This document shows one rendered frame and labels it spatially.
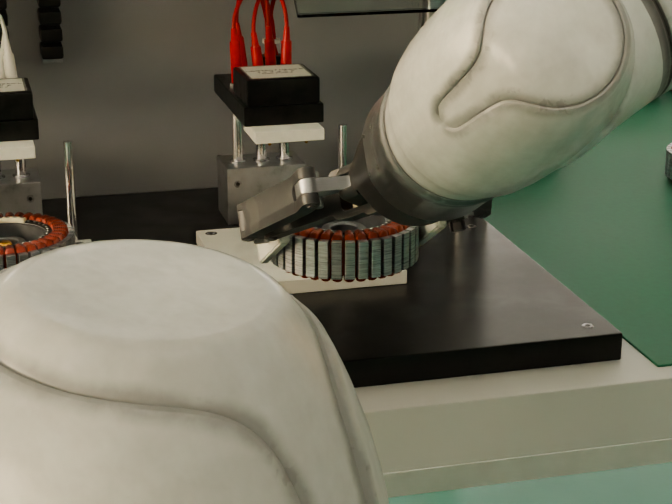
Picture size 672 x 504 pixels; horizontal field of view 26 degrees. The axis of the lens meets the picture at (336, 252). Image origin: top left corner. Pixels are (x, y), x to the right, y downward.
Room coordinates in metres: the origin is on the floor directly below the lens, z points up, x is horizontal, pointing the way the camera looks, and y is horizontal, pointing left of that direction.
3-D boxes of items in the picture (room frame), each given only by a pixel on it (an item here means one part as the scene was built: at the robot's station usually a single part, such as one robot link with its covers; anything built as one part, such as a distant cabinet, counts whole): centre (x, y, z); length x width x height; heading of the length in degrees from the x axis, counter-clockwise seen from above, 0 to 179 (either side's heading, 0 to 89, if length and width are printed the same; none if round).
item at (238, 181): (1.32, 0.07, 0.80); 0.08 x 0.05 x 0.06; 105
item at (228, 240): (1.18, 0.03, 0.78); 0.15 x 0.15 x 0.01; 15
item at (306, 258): (1.03, -0.01, 0.84); 0.11 x 0.11 x 0.04
